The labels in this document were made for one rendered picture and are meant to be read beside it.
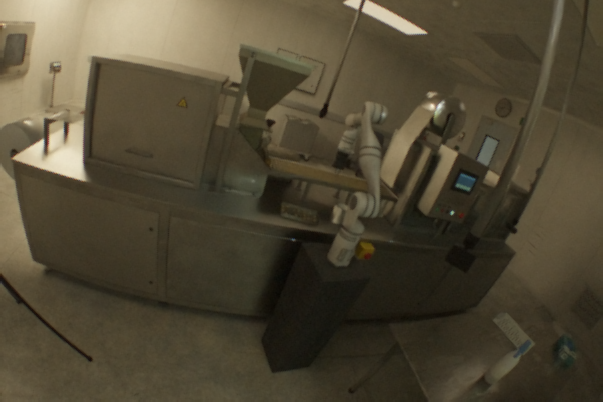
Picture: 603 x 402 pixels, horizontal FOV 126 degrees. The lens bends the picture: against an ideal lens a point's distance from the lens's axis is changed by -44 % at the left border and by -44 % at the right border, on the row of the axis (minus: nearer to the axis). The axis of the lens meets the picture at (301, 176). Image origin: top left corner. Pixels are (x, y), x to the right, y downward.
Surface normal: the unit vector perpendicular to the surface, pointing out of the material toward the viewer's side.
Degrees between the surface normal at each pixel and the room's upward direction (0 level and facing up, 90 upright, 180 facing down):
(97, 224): 90
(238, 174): 90
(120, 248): 90
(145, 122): 90
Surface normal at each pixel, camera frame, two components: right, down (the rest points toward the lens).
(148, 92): 0.19, 0.41
